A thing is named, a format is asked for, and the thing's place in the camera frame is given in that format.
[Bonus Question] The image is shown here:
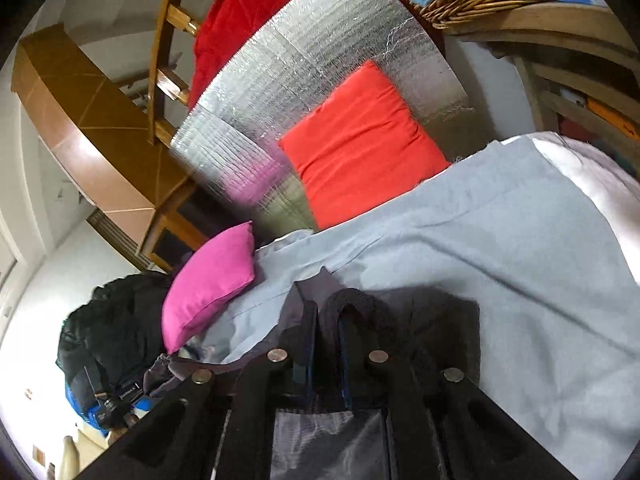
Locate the wooden shelf rack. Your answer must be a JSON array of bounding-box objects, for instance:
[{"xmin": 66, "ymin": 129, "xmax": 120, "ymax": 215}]
[{"xmin": 440, "ymin": 2, "xmax": 640, "ymax": 181}]

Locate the red pillow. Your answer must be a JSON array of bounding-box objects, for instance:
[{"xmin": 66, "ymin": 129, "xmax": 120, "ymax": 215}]
[{"xmin": 277, "ymin": 59, "xmax": 451, "ymax": 231}]

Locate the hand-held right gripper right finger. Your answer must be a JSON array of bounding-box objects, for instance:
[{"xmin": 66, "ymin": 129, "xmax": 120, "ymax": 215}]
[{"xmin": 337, "ymin": 305, "xmax": 586, "ymax": 480}]

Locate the wooden louvred panel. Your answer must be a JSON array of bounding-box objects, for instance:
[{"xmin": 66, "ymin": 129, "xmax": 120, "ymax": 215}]
[{"xmin": 86, "ymin": 209, "xmax": 153, "ymax": 268}]

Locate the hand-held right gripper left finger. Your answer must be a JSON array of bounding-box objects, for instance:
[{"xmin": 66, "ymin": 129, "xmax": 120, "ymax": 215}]
[{"xmin": 75, "ymin": 300, "xmax": 318, "ymax": 480}]

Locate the pile of black jackets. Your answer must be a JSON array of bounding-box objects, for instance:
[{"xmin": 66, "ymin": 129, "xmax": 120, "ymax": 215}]
[{"xmin": 56, "ymin": 272, "xmax": 173, "ymax": 401}]

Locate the wooden chair frame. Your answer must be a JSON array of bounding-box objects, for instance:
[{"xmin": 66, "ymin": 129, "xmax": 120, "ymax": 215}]
[{"xmin": 147, "ymin": 0, "xmax": 236, "ymax": 148}]

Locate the red cloth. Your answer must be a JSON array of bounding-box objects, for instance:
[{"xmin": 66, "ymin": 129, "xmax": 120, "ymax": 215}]
[{"xmin": 187, "ymin": 0, "xmax": 346, "ymax": 111}]

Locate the grey blanket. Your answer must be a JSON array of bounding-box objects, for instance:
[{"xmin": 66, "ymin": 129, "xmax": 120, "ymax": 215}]
[{"xmin": 200, "ymin": 135, "xmax": 640, "ymax": 480}]

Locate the silver foil insulation mat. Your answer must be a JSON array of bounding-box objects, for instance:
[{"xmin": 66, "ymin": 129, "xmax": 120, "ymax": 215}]
[{"xmin": 169, "ymin": 0, "xmax": 471, "ymax": 241}]

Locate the white bed sheet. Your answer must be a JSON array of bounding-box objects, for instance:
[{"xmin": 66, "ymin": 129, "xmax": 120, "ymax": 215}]
[{"xmin": 500, "ymin": 130, "xmax": 640, "ymax": 281}]

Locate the pink pillow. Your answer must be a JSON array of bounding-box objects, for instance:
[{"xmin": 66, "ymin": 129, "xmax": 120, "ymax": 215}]
[{"xmin": 161, "ymin": 221, "xmax": 257, "ymax": 356}]

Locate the dark quilted puffer jacket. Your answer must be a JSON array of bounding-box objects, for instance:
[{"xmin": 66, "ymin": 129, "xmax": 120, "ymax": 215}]
[{"xmin": 142, "ymin": 266, "xmax": 482, "ymax": 480}]

